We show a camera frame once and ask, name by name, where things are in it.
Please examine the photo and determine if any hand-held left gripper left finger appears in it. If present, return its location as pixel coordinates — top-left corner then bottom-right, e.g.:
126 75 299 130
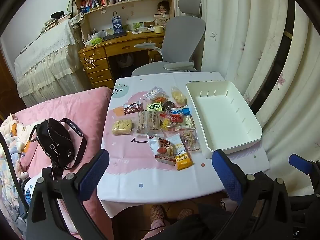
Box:
26 149 110 240

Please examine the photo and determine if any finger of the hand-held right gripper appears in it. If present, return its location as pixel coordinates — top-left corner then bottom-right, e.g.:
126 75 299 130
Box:
289 154 320 180

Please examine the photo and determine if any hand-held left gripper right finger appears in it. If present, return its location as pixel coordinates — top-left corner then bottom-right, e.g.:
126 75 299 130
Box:
207 149 293 240

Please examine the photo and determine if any yellow oat bar packet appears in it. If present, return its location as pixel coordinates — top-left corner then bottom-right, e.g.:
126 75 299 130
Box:
168 134 194 171

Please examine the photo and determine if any clear nut snack packet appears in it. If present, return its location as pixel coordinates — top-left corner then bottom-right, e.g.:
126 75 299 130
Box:
182 129 200 152

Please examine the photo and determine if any pale square puffed cracker packet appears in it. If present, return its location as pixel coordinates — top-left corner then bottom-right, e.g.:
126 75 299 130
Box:
112 119 134 136

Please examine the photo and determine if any white plastic bin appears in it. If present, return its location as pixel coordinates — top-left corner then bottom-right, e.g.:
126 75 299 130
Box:
185 81 263 159

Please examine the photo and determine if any red white cartoon snack packet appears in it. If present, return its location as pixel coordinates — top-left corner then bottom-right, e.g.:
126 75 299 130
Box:
147 137 175 165

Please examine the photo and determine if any large clear snack packet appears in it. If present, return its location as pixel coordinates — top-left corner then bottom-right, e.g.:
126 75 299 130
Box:
136 110 162 134

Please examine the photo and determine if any brown chocolate snack packet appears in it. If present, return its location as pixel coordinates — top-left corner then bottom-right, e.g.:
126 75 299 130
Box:
123 101 143 115

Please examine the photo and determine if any red label snack packet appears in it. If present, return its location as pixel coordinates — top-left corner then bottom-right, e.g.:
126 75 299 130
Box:
166 114 185 128

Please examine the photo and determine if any small yellow candy packet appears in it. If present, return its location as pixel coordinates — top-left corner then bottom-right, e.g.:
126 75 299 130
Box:
160 114 172 130

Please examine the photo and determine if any green label snack packet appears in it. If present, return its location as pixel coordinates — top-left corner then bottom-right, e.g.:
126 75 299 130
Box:
147 102 163 112

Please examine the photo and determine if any dark brown cake packet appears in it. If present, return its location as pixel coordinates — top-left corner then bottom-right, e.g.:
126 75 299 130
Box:
162 100 177 113

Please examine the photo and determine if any purple white clear snack packet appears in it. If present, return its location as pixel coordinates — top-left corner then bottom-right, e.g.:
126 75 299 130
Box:
146 87 164 98

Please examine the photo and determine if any black shoulder bag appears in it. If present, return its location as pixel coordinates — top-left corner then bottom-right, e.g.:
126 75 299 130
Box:
29 117 87 174

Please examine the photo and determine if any printed cartoon tablecloth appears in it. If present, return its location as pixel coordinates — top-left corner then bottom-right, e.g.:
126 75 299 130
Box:
96 71 271 219

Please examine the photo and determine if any red edged barcode snack packet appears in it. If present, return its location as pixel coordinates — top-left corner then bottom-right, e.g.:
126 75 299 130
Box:
175 115 196 132

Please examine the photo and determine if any pink blanket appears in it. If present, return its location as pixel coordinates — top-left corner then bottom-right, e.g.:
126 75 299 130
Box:
14 86 113 240

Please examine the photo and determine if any blue white snack packet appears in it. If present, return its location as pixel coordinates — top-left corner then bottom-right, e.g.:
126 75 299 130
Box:
172 107 192 117

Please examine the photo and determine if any printed blanket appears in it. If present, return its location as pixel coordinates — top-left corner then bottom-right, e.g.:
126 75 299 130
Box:
0 114 38 230

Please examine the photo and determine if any pale round puffed snack packet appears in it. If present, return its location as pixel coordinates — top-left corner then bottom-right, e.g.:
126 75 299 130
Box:
171 86 187 105

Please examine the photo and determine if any translucent plastic bag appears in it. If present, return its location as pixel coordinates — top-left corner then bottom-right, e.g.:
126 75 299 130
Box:
117 54 133 68

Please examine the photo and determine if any brown wooden door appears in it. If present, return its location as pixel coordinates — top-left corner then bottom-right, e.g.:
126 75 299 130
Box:
0 52 25 120

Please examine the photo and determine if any white lace cloth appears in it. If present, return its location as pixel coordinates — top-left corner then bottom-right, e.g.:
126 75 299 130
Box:
14 19 84 108

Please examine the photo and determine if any wooden desk with drawers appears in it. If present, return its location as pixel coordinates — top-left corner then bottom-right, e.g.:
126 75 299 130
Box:
79 29 167 89

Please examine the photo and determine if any grey office chair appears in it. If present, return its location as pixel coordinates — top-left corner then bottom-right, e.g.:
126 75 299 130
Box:
131 0 207 77

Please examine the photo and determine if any cream leaf print curtain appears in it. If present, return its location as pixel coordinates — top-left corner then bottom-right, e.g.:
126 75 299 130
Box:
172 0 320 200

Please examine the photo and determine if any blue gift bag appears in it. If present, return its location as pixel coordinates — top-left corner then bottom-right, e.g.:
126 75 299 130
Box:
112 11 123 34

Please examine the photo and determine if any floral cloth bag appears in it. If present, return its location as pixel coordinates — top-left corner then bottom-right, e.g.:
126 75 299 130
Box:
69 12 85 29

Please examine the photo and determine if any pile of books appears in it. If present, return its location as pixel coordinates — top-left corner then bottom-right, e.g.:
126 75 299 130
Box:
40 14 72 34

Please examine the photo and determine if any floral storage box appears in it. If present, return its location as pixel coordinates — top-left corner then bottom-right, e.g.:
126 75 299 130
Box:
154 14 170 27

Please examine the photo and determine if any wooden bookshelf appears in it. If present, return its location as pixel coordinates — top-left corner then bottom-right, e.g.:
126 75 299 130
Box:
72 0 175 38

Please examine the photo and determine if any brown haired doll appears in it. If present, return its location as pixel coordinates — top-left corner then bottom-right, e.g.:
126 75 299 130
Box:
156 0 170 17

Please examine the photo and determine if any white charger cable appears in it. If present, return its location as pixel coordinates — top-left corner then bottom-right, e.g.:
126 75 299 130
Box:
82 44 98 69

